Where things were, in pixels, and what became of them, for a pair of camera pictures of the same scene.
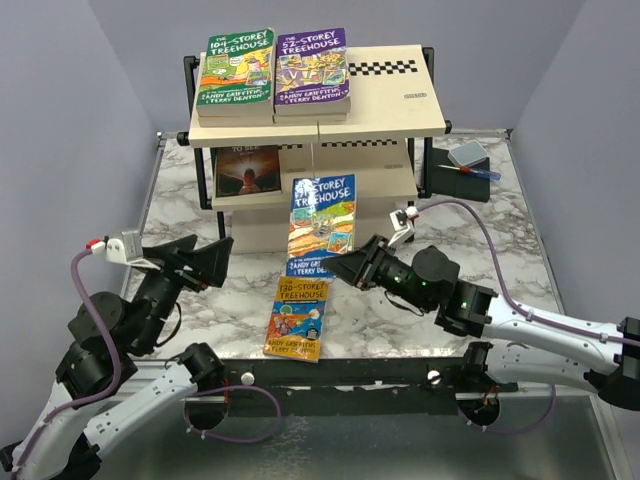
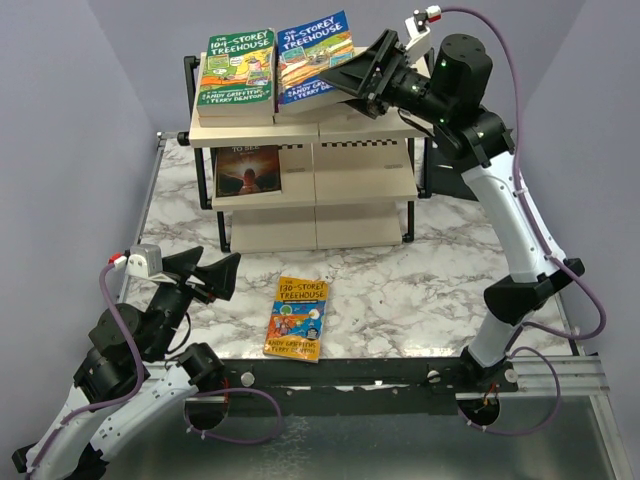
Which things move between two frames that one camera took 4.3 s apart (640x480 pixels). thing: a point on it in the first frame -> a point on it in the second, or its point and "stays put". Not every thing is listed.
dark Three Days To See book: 244,170 stays put
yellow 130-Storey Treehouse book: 297,319 stays put
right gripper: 359,267 -> 356,75
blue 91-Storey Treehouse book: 322,223 -> 307,51
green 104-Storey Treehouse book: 237,75 stays put
